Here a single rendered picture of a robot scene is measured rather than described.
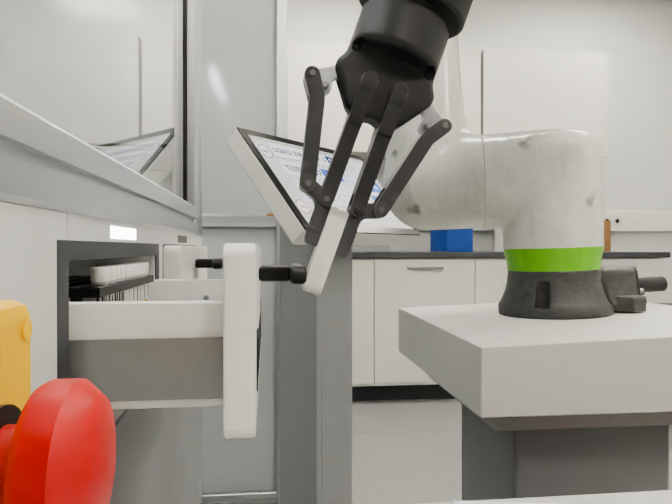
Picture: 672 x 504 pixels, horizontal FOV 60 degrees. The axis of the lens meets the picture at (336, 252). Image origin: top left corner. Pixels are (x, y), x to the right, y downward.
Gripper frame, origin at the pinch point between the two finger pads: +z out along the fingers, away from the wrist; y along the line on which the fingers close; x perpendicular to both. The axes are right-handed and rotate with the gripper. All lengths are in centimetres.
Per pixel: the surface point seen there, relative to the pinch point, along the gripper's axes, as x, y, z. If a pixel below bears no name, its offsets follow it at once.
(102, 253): -6.2, -14.6, 5.4
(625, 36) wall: 363, 193, -238
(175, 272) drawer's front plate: 16.9, -12.7, 7.1
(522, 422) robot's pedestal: 15.1, 28.9, 10.1
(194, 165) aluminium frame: 47, -20, -7
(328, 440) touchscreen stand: 97, 26, 41
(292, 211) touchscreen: 75, -2, -8
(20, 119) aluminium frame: -19.9, -16.4, -0.4
